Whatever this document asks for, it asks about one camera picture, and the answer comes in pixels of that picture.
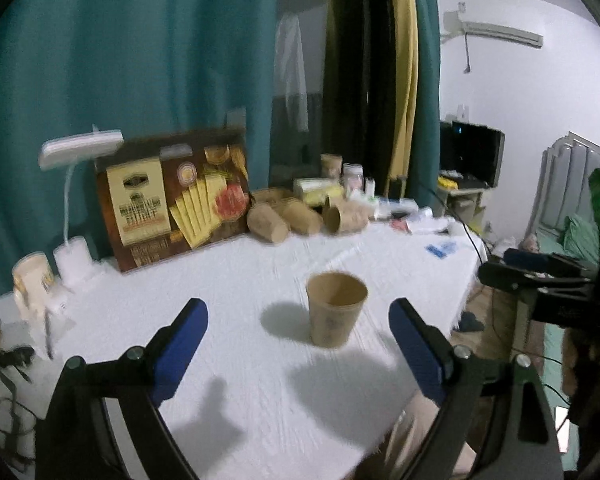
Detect kraft cup with cartoon stickers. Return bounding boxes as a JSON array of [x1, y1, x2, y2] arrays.
[[306, 272, 368, 348]]

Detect white desk lamp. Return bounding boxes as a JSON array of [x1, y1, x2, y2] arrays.
[[37, 128, 127, 291]]

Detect white ceramic mug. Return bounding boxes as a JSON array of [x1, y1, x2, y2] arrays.
[[12, 252, 55, 321]]

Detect blue card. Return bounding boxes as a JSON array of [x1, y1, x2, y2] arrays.
[[426, 240, 458, 259]]

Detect brown cracker box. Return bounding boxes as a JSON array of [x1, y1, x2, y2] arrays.
[[95, 126, 251, 272]]

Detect lying printed kraft cup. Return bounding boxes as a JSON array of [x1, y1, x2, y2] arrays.
[[323, 202, 370, 235]]

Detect lying kraft cup nearest box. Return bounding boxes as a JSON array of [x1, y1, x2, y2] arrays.
[[247, 203, 289, 245]]

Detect black monitor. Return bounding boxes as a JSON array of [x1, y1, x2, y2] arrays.
[[439, 122, 505, 188]]

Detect white lidded jar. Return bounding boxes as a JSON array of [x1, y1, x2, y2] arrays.
[[341, 164, 364, 196]]

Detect yellow food package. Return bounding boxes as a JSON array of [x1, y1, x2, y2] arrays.
[[294, 178, 343, 207]]

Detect upright kraft cup at back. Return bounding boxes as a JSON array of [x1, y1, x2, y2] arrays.
[[321, 154, 342, 180]]

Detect yellow curtain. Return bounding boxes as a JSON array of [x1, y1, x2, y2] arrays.
[[386, 0, 419, 188]]

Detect teal curtain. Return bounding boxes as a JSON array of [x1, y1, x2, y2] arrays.
[[0, 0, 276, 296]]

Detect wall air conditioner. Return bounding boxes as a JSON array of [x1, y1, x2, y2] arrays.
[[442, 8, 544, 49]]

